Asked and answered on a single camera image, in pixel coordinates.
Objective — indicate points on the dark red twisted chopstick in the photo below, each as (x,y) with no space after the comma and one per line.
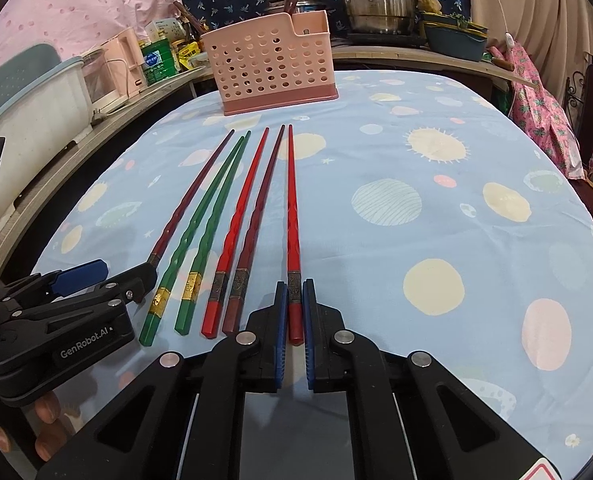
(170,227)

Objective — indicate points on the maroon chopstick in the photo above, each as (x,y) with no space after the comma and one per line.
(238,290)

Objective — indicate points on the beige curtain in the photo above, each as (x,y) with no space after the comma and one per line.
(556,34)

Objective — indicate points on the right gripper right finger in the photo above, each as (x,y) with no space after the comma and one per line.
(409,417)

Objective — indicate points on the person left hand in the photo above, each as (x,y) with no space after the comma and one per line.
(54,432)

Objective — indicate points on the green white box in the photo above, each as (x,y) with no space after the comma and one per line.
(159,61)

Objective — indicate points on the pink perforated utensil basket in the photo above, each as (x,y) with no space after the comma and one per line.
(273,61)

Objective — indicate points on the white plastic storage bin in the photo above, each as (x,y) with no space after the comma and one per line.
(44,106)

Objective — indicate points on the red chopstick dark band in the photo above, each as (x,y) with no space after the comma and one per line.
(296,330)

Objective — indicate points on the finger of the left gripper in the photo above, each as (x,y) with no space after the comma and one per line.
(42,288)
(121,284)

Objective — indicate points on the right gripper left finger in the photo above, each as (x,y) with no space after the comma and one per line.
(181,418)

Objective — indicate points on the pink floral cloth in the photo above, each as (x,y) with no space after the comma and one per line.
(540,115)

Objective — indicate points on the light blue dotted tablecloth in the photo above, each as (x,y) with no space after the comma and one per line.
(425,216)

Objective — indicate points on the dark blue basin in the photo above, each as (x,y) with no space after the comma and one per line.
(454,35)

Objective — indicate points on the bright red chopstick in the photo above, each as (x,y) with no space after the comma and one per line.
(216,299)

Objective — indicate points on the green twisted chopstick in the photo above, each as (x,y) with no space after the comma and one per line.
(198,266)

